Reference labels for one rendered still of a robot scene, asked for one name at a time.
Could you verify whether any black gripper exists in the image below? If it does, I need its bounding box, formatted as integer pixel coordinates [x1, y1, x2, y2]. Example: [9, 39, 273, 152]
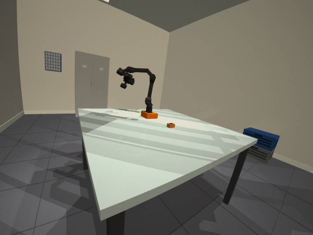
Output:
[120, 75, 133, 89]

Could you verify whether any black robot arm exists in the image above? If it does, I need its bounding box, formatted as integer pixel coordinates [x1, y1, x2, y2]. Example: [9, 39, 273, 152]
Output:
[117, 66, 156, 113]

